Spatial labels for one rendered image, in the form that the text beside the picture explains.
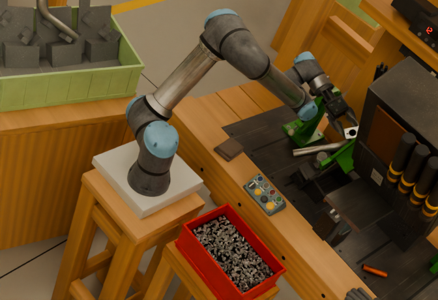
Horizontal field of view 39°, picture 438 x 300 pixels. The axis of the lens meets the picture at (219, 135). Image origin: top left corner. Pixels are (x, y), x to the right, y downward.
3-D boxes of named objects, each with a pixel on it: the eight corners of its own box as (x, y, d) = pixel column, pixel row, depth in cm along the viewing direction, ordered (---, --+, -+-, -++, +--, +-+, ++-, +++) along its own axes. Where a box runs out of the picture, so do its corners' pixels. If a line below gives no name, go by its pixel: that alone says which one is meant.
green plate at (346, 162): (335, 182, 224) (372, 154, 209) (322, 163, 226) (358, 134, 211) (354, 172, 231) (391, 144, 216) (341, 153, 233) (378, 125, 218)
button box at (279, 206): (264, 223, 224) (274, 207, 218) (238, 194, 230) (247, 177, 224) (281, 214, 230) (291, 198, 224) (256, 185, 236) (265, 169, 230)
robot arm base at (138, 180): (142, 202, 208) (148, 182, 202) (118, 172, 215) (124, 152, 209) (177, 188, 218) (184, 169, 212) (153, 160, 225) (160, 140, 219)
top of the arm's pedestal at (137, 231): (135, 246, 205) (137, 239, 203) (80, 180, 218) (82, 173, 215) (203, 209, 226) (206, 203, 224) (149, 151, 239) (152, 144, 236)
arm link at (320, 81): (308, 87, 233) (327, 75, 232) (315, 97, 231) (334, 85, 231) (307, 82, 225) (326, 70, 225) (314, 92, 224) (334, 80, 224)
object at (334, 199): (355, 235, 200) (360, 230, 198) (322, 200, 207) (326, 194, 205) (418, 196, 225) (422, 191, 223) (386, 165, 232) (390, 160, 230)
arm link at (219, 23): (128, 141, 208) (238, 23, 190) (115, 112, 217) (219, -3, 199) (154, 151, 216) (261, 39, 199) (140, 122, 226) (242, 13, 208)
